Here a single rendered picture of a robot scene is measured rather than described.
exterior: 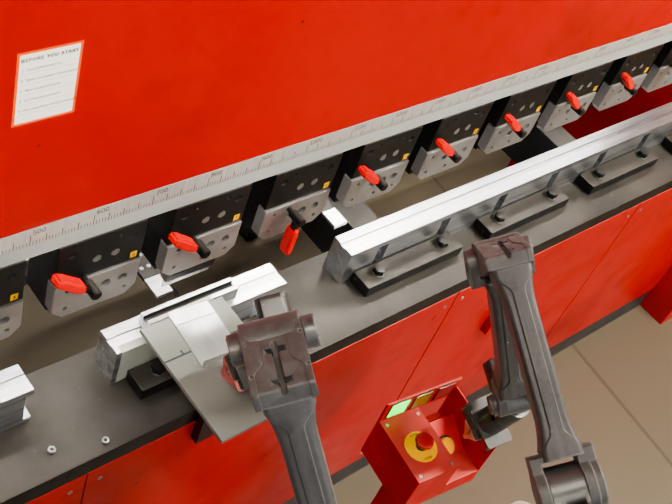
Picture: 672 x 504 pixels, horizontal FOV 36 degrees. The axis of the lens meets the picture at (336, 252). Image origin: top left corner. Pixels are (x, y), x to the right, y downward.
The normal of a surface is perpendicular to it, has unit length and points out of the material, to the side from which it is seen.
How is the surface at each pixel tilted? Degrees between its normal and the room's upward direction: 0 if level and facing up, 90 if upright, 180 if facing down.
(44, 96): 90
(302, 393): 67
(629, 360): 0
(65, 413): 0
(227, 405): 0
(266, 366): 24
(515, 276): 41
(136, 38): 90
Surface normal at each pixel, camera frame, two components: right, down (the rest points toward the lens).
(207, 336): 0.29, -0.65
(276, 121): 0.60, 0.69
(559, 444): -0.02, -0.10
